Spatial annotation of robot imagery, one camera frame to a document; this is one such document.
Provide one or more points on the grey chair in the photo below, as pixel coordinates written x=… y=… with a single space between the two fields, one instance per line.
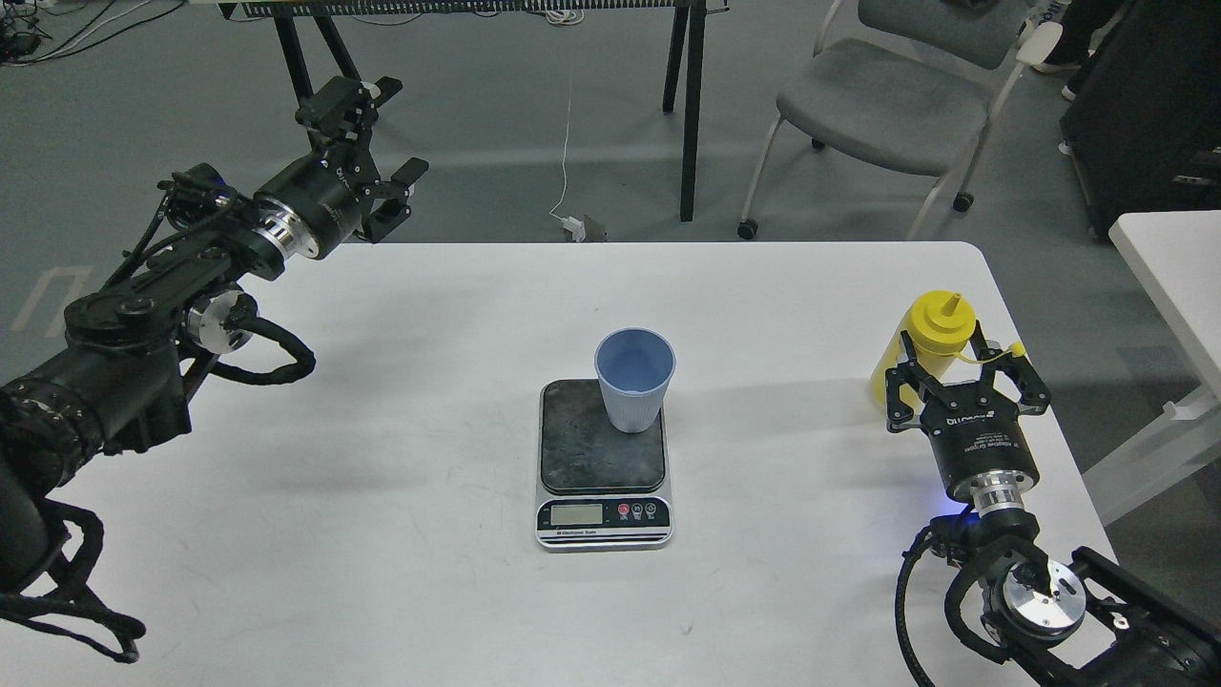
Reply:
x=898 y=113

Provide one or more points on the black table frame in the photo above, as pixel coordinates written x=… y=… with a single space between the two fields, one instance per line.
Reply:
x=619 y=94

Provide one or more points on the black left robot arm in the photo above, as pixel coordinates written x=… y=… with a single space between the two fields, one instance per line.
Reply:
x=172 y=315

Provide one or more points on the blue plastic cup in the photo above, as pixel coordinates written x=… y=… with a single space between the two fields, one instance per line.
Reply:
x=634 y=368

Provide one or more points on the yellow squeeze bottle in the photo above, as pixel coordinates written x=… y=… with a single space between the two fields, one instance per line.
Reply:
x=940 y=324

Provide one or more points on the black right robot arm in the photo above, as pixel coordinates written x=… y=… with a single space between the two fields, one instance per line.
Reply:
x=1085 y=623

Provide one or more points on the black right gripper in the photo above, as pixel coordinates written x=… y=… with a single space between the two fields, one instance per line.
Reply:
x=980 y=450

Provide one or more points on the black cabinet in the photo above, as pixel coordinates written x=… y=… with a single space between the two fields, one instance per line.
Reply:
x=1143 y=129

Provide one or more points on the digital kitchen scale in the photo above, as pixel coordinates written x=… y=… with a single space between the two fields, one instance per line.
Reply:
x=599 y=489

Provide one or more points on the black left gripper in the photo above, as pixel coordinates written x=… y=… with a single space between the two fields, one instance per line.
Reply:
x=318 y=201

